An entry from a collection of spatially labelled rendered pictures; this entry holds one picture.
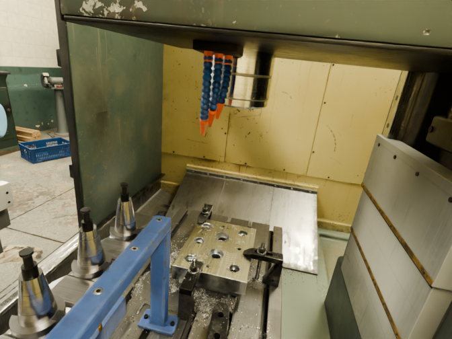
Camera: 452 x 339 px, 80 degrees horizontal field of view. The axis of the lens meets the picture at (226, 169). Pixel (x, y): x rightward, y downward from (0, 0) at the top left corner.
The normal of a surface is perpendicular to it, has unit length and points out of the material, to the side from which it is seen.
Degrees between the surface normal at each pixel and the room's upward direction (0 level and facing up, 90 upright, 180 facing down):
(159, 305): 90
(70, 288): 0
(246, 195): 24
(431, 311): 90
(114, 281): 0
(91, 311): 0
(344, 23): 90
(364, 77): 90
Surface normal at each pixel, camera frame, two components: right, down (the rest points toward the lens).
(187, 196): 0.00, -0.71
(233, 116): -0.20, 0.33
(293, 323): 0.11, -0.93
